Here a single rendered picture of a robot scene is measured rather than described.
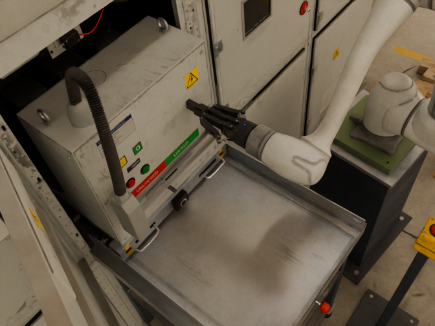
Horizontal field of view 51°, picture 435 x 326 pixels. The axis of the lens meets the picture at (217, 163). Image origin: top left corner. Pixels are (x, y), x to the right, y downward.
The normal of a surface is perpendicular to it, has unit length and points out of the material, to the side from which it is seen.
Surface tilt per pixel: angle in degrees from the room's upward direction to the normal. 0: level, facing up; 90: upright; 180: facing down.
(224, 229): 0
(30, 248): 0
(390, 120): 85
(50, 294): 0
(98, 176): 90
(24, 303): 90
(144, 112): 90
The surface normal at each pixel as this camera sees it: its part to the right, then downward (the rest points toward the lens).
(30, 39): 0.77, 0.46
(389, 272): -0.09, -0.61
